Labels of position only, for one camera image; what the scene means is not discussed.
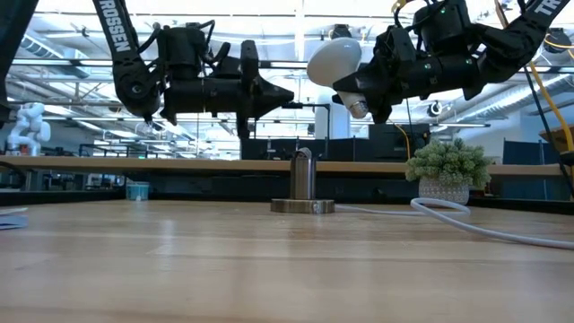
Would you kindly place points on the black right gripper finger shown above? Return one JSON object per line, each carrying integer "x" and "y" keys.
{"x": 365, "y": 83}
{"x": 382, "y": 107}

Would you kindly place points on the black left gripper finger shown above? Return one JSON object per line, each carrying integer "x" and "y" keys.
{"x": 271, "y": 87}
{"x": 269, "y": 104}

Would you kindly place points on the white flood lightbulb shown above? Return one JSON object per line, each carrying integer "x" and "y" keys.
{"x": 334, "y": 58}

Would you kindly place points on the brass lamp socket base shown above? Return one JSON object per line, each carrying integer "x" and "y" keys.
{"x": 303, "y": 179}

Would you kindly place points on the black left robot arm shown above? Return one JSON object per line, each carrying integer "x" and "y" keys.
{"x": 134, "y": 85}

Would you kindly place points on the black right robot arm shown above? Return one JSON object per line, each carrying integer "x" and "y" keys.
{"x": 515, "y": 40}

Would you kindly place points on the black office partition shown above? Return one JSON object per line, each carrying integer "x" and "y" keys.
{"x": 390, "y": 143}

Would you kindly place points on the person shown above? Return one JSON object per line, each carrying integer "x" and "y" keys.
{"x": 303, "y": 151}

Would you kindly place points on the white round column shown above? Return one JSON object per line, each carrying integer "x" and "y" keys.
{"x": 327, "y": 128}

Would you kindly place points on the light wooden desk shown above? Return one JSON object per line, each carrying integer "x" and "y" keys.
{"x": 202, "y": 165}

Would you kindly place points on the green plant in white pot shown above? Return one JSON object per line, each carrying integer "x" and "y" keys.
{"x": 448, "y": 163}

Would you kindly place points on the blue office partition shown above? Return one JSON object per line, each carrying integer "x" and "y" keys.
{"x": 520, "y": 157}

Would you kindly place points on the white humanoid robot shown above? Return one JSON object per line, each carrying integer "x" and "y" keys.
{"x": 29, "y": 128}

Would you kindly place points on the Yellowstone waterfall booklet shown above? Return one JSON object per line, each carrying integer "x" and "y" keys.
{"x": 12, "y": 220}

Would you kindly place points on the black gantry frame with camera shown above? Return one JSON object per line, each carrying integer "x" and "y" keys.
{"x": 293, "y": 106}

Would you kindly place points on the black aluminium table frame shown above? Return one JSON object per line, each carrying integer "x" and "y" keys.
{"x": 520, "y": 205}

